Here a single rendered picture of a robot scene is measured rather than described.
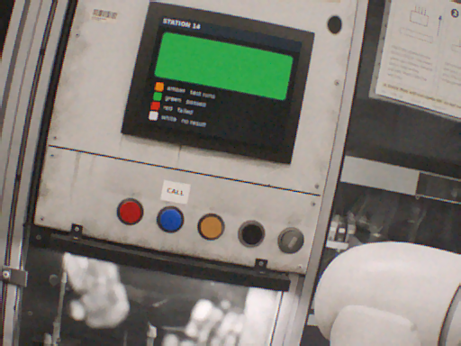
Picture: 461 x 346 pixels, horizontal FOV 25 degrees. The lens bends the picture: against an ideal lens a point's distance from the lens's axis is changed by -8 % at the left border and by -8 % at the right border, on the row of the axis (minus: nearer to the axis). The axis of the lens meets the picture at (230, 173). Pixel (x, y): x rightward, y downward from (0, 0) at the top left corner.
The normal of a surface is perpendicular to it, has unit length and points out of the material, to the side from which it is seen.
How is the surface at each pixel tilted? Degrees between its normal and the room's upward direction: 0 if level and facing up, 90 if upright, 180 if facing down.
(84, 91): 90
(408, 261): 37
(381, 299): 80
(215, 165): 90
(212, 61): 90
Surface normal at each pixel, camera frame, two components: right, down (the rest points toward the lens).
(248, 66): 0.13, 0.12
